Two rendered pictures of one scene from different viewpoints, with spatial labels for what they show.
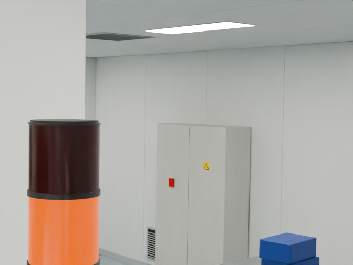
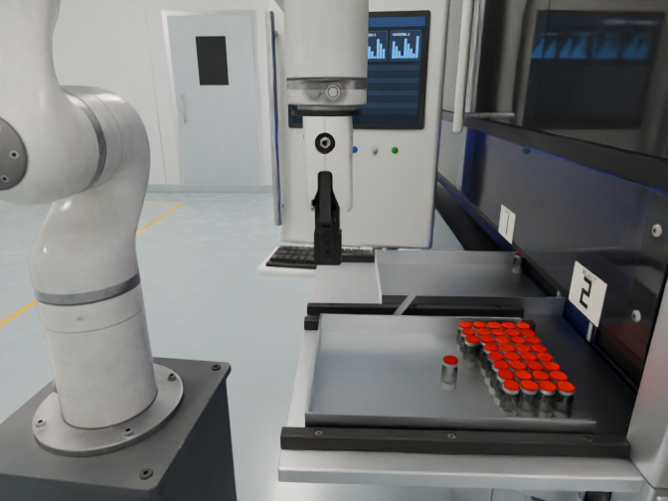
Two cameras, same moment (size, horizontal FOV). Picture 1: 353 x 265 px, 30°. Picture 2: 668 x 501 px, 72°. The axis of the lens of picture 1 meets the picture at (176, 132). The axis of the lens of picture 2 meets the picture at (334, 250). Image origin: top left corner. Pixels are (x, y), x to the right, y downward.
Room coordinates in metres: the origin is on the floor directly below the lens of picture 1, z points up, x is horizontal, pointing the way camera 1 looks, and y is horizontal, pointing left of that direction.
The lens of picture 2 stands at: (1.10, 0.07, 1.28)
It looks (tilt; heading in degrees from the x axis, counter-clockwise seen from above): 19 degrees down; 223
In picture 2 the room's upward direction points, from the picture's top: straight up
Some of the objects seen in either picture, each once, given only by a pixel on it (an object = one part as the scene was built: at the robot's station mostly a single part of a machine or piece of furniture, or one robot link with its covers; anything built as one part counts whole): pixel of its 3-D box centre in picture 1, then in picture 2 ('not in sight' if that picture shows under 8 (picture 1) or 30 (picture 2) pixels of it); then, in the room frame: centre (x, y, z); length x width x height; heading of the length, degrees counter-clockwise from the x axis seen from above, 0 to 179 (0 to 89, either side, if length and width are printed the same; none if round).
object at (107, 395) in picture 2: not in sight; (101, 348); (0.91, -0.52, 0.95); 0.19 x 0.19 x 0.18
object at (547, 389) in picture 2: not in sight; (524, 365); (0.49, -0.11, 0.91); 0.18 x 0.02 x 0.05; 40
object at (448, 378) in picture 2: not in sight; (448, 374); (0.58, -0.18, 0.90); 0.02 x 0.02 x 0.04
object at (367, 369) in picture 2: not in sight; (430, 367); (0.58, -0.22, 0.90); 0.34 x 0.26 x 0.04; 130
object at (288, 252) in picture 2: not in sight; (338, 257); (0.17, -0.77, 0.82); 0.40 x 0.14 x 0.02; 124
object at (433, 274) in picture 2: not in sight; (456, 277); (0.25, -0.35, 0.90); 0.34 x 0.26 x 0.04; 131
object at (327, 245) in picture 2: not in sight; (327, 241); (0.74, -0.27, 1.12); 0.03 x 0.03 x 0.07; 41
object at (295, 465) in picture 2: not in sight; (437, 327); (0.42, -0.30, 0.87); 0.70 x 0.48 x 0.02; 41
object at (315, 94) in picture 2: not in sight; (326, 94); (0.73, -0.28, 1.27); 0.09 x 0.08 x 0.03; 41
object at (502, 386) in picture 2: not in sight; (492, 364); (0.52, -0.15, 0.91); 0.18 x 0.02 x 0.05; 40
